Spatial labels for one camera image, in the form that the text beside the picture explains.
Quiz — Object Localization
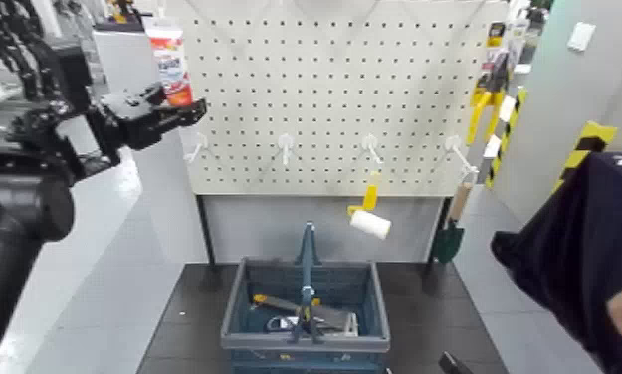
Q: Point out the white wall switch plate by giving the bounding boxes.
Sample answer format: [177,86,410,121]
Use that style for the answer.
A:
[566,21,597,53]

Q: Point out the yellow handled pliers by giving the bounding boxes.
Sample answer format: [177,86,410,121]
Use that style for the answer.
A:
[464,49,511,148]

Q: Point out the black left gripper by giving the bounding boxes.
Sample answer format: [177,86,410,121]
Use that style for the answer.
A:
[88,83,209,163]

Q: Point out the blue crate carry handle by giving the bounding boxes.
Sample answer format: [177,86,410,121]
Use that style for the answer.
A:
[288,221,325,344]

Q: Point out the yellow black product card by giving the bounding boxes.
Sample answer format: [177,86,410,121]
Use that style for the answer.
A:
[485,21,507,50]

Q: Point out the white partition cabinet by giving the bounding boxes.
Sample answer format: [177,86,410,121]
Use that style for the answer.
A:
[93,28,210,266]

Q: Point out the black pegboard stand leg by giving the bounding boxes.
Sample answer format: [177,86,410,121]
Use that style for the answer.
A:
[195,194,218,268]
[424,197,453,274]

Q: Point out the white pegboard hook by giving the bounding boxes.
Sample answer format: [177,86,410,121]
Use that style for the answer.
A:
[361,133,384,168]
[444,135,480,176]
[277,133,295,168]
[183,132,209,166]

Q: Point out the yellow black machine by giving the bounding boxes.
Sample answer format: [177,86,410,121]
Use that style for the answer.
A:
[104,0,144,25]

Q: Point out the dark navy garment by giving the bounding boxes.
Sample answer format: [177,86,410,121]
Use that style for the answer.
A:
[490,152,622,374]

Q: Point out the yellow handled paint roller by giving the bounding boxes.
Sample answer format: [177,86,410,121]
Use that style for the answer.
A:
[346,171,393,241]

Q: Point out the blue grey plastic crate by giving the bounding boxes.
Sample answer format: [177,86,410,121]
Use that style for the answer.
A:
[219,259,392,374]

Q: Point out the grey stand back panel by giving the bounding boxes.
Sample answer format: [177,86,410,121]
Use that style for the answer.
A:
[202,195,444,264]

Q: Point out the yellow black striped post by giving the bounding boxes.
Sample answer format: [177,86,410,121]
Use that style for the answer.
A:
[483,87,529,190]

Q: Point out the yellow grey handled brush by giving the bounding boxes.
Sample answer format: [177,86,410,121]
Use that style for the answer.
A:
[251,293,354,333]

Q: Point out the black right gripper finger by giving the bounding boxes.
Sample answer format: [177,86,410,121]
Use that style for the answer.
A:
[438,350,475,374]

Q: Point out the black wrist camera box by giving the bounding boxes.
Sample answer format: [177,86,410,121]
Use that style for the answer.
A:
[48,39,94,112]

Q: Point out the red glue tube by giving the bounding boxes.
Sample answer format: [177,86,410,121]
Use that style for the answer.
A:
[143,17,195,108]

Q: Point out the white perforated pegboard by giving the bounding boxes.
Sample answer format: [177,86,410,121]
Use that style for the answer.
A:
[163,0,511,199]

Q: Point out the black humanoid robot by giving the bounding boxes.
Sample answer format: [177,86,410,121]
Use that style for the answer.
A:
[0,0,56,101]

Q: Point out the small black loop tool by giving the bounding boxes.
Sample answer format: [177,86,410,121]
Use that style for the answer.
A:
[266,315,302,333]

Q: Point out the yellow black striped corner guard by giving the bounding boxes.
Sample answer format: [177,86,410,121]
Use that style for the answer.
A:
[550,121,619,196]

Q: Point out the green trowel wooden handle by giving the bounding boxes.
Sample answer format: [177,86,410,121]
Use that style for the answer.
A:
[431,179,474,266]

